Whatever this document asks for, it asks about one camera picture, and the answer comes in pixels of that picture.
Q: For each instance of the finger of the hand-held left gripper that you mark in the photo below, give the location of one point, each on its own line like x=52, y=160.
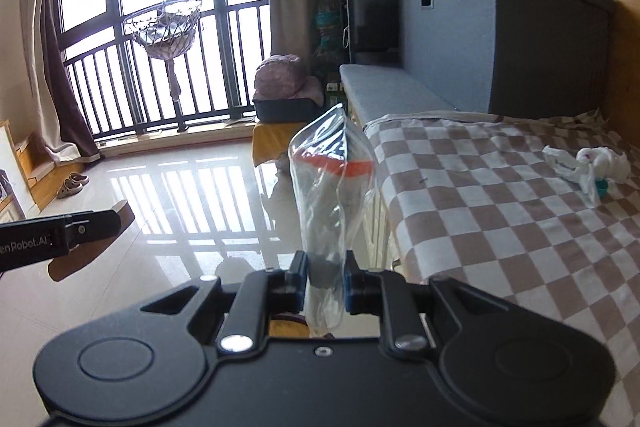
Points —
x=95, y=224

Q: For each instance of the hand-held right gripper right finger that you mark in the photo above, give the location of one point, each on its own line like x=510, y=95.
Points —
x=351, y=284

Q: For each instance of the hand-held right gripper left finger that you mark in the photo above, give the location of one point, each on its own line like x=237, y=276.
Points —
x=299, y=282

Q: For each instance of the yellow bin with brown rim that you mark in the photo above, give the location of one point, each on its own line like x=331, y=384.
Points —
x=287, y=327

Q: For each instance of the clear plastic zip bag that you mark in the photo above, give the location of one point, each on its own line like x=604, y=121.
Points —
x=330, y=207

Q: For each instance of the beige slipper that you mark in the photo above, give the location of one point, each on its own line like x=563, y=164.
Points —
x=69, y=191
x=80, y=179

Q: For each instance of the wooden step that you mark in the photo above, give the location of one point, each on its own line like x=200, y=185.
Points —
x=45, y=177

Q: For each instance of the white framed board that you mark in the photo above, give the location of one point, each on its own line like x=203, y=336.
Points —
x=10, y=167

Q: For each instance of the brown curtain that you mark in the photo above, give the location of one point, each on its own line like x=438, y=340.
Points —
x=75, y=107

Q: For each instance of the black balcony railing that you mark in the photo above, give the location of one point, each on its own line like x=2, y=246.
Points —
x=125, y=97

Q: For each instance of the brown white checkered blanket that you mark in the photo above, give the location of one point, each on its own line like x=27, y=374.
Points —
x=475, y=232

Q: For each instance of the yellow cloth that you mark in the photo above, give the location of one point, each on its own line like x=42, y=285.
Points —
x=270, y=142

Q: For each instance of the black plastic tray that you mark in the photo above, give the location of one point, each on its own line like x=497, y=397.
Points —
x=285, y=109

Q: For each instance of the green carton box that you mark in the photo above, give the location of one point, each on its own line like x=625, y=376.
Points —
x=336, y=97

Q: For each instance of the grey bench cushion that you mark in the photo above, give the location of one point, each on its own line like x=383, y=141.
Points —
x=390, y=92

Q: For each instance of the hanging macrame basket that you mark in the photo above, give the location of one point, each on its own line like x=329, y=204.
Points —
x=162, y=37

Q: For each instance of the pink cushion on tray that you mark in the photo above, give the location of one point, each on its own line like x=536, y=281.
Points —
x=282, y=77

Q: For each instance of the pack of water bottles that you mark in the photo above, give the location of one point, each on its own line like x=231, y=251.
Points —
x=327, y=27

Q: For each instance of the grey storage box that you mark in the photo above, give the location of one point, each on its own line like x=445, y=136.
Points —
x=500, y=32

